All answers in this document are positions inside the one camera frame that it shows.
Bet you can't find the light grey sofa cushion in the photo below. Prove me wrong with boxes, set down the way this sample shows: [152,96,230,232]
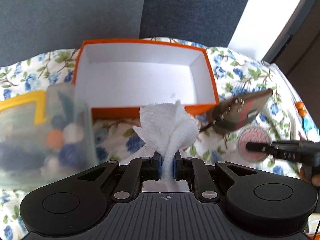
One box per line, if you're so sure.
[1,0,144,66]

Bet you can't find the white paper towel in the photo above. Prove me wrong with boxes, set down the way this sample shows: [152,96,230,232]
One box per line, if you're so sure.
[133,101,199,193]

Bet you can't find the floral blue bedsheet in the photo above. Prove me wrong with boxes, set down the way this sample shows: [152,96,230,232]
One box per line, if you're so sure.
[0,36,320,240]

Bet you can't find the orange cardboard box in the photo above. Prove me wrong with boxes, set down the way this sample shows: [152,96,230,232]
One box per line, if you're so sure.
[73,39,219,119]

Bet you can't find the clear plastic storage container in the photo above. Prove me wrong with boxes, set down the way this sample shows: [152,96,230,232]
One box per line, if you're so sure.
[1,83,99,189]

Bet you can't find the orange bead string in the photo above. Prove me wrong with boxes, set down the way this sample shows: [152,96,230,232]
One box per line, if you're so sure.
[294,101,307,118]

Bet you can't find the pink round knitted pad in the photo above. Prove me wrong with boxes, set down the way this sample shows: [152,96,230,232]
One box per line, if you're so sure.
[238,125,272,163]

